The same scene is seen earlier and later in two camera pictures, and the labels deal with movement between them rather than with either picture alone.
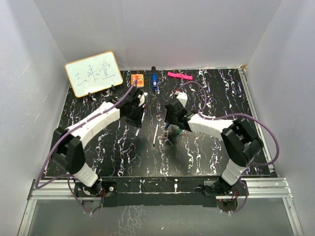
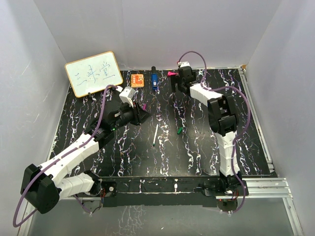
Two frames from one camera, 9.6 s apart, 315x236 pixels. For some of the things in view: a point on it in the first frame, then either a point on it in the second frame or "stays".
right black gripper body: [171, 119] → [180, 82]
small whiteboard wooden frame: [93, 74] stays
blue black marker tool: [154, 78] stays
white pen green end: [153, 143] stays
